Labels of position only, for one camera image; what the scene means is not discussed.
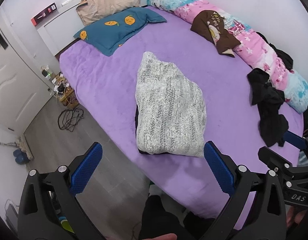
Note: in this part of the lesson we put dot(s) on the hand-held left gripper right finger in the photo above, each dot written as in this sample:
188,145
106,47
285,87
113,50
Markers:
219,170

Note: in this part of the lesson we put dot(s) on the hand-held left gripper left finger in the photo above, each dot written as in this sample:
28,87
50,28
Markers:
86,167

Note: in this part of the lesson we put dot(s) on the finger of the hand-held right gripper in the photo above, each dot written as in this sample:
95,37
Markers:
273,158
295,140

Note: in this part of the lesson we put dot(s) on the grey patterned jacket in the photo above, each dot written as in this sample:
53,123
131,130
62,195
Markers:
166,105

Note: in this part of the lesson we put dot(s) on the person's right hand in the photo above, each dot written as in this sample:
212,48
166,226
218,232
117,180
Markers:
295,217

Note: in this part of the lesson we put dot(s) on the person's left hand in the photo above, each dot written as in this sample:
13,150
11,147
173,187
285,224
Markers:
166,237

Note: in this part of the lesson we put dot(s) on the crumpled black garment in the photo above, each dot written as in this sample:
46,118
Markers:
269,105

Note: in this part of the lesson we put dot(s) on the person's right leg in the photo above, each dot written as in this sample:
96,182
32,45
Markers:
196,222

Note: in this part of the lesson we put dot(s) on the person's leg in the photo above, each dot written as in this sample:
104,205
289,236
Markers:
159,215
196,222

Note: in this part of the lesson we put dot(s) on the yellow green item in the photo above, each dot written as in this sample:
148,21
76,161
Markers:
65,226

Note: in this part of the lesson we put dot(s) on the blue slipper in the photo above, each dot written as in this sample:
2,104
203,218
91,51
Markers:
21,160
17,153

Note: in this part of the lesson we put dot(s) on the wooden crate with chargers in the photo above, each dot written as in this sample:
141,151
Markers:
66,100

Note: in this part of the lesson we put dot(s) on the person's left leg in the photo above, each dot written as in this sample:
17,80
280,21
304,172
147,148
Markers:
159,215

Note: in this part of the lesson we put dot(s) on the bed with purple sheet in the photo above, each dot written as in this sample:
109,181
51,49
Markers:
106,92

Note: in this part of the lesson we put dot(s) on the black clothing on quilt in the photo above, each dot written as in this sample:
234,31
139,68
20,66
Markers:
285,57

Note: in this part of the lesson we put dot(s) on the metal pole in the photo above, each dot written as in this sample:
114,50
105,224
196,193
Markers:
6,143

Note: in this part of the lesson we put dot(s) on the small gadget with green light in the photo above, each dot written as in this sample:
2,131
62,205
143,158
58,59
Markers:
46,73

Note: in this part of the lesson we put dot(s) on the rolled floral quilt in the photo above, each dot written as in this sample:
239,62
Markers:
249,40

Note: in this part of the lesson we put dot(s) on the white door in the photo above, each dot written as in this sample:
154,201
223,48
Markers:
13,80

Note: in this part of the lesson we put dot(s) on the teal pillow with orange print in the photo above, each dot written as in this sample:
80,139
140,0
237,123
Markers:
106,37

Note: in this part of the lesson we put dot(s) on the brown printed cushion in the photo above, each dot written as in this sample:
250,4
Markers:
201,21

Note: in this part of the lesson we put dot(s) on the black door plate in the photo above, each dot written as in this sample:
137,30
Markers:
0,40

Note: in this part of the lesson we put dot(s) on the red and black box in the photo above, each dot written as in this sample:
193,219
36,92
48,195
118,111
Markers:
43,14

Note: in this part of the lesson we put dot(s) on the beige pillow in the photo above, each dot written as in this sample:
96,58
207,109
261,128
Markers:
111,2

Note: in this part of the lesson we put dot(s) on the white strip lamp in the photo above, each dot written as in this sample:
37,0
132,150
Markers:
69,0

